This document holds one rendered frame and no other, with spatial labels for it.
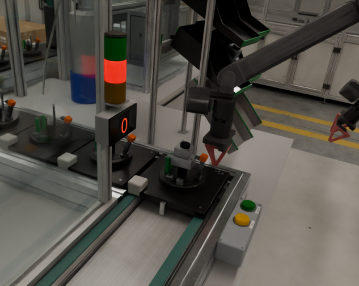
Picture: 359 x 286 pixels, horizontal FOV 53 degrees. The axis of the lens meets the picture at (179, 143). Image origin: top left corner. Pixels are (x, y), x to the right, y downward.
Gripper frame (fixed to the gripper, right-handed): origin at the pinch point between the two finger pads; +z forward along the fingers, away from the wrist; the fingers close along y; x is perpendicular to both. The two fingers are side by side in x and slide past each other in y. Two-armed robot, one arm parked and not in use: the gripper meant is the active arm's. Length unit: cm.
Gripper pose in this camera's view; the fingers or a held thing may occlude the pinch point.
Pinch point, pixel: (215, 163)
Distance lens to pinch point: 104.0
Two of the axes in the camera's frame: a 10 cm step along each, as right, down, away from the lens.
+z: -0.9, 8.8, 4.6
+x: 9.1, 2.6, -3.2
